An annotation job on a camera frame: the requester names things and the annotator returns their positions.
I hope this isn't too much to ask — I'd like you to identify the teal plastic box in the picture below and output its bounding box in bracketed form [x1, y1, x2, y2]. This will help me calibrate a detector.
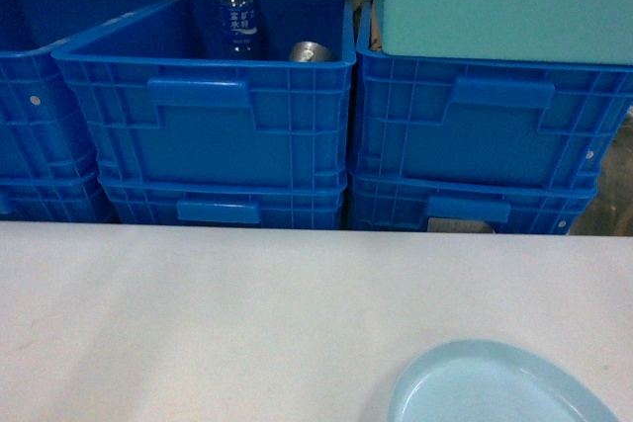
[374, 0, 632, 65]

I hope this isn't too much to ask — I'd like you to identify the blue crate lower right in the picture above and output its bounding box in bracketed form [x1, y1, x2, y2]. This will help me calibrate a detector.
[347, 173, 597, 235]

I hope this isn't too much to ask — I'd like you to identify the silver metal can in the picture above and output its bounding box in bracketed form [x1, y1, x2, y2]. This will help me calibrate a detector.
[289, 41, 338, 63]

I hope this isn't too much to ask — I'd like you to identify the blue crate lower middle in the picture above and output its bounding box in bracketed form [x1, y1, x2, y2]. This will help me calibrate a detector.
[98, 174, 345, 230]

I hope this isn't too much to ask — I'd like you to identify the blue crate with bottle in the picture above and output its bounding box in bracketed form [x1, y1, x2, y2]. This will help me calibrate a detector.
[50, 0, 357, 191]

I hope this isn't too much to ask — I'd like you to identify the blue crate upper left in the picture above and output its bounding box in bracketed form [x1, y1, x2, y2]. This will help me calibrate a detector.
[1, 0, 162, 180]

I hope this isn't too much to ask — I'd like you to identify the clear water bottle blue label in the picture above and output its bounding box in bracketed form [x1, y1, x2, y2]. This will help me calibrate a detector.
[220, 0, 261, 60]

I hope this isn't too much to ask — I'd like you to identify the light blue round tray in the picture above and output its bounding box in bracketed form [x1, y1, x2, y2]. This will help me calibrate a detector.
[387, 340, 617, 421]

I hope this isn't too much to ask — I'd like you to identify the blue crate lower left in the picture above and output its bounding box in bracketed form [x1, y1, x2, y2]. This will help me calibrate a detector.
[1, 172, 119, 224]

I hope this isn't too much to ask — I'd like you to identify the blue crate upper right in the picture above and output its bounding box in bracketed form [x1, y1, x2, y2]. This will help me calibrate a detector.
[350, 2, 632, 191]

